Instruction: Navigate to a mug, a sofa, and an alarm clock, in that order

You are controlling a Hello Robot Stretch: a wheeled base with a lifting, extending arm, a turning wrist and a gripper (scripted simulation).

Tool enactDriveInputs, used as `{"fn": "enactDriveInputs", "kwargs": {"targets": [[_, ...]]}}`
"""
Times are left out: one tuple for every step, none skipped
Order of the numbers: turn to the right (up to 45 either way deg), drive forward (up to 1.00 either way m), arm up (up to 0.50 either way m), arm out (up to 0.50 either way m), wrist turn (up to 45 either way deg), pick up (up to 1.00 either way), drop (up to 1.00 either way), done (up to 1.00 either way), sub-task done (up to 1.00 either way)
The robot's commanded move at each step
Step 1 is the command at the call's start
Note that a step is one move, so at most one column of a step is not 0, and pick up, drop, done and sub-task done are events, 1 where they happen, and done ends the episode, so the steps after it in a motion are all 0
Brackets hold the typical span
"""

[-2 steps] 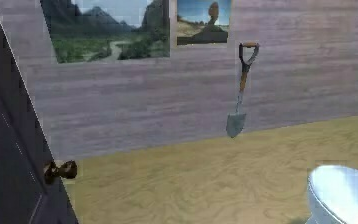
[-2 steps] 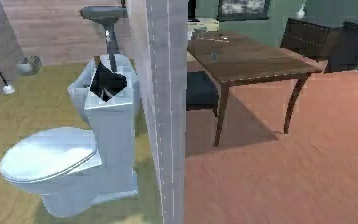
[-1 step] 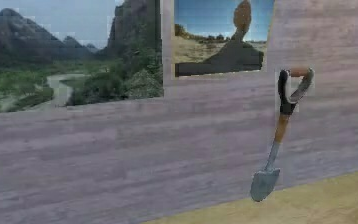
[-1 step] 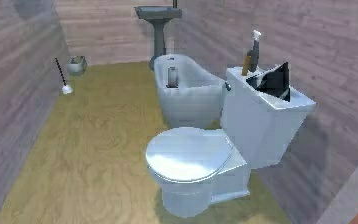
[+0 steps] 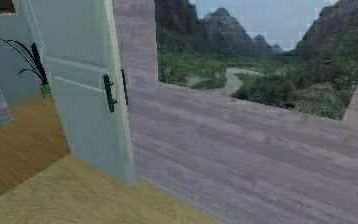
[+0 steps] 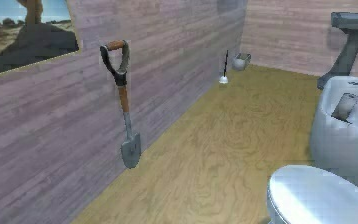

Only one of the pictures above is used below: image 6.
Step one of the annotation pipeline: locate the grey metal bin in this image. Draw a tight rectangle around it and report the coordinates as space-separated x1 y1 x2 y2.
232 52 252 72

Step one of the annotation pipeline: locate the white toilet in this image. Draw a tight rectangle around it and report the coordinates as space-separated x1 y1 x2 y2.
266 75 358 224

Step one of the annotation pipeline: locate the grey toilet paper roll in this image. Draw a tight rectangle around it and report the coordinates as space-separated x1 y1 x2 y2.
331 92 358 122

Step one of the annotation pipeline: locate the framed landscape picture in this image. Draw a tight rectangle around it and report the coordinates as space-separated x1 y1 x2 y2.
0 0 81 78

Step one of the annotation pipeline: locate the white toilet brush black handle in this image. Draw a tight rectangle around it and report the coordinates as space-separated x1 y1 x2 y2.
218 50 230 85

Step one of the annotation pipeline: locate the grey shovel with wooden handle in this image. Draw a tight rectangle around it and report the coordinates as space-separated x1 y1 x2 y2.
99 39 142 170

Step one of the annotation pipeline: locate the grey pedestal sink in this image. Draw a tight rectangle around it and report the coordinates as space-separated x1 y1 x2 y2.
316 11 358 91

